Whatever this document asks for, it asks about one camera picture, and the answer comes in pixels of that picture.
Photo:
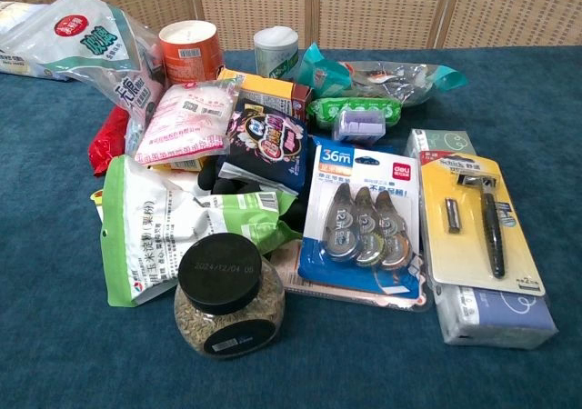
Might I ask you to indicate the green white starch bag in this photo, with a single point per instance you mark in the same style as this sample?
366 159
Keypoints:
136 227

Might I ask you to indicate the blue tablecloth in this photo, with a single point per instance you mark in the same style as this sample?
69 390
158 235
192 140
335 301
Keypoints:
68 336

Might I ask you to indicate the yellow green packet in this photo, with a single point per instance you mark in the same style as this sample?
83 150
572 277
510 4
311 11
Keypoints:
182 166

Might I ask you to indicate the green white round canister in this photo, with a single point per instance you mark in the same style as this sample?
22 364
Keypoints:
275 50

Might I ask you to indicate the teal clear snack bag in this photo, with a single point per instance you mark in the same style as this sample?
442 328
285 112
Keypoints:
391 79

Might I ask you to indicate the black purple pad pack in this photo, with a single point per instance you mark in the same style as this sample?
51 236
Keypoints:
268 145

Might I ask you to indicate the blue white tissue pack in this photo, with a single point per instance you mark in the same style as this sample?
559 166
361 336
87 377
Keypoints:
491 318

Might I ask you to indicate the yellow razor blister pack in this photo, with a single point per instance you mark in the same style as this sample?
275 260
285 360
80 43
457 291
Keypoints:
454 254

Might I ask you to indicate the red bag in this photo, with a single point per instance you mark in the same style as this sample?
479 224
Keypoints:
107 145

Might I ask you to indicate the pink and white bag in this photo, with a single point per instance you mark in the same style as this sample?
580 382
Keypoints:
182 127

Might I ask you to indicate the yellow and brown carton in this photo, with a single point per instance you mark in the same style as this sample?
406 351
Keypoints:
273 93

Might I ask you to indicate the clear bag with green label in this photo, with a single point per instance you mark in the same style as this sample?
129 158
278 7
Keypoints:
91 54

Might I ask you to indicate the pale green tissue pack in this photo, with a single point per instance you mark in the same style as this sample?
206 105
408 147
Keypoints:
436 142

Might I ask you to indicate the blue correction tape pack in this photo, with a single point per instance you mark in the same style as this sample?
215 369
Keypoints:
364 186

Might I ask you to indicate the orange canister with white lid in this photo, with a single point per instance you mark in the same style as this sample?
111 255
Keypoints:
191 59

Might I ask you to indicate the green wrapped pack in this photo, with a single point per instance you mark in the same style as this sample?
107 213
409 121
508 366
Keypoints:
327 109

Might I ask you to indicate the black gloves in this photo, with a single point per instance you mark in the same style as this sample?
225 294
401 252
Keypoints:
291 213

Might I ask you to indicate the glass jar with black lid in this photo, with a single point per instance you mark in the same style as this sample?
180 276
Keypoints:
218 268

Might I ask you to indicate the small clear purple box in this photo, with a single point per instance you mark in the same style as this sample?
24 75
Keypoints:
359 125

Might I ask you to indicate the woven folding screen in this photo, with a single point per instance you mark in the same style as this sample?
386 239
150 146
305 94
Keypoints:
364 9

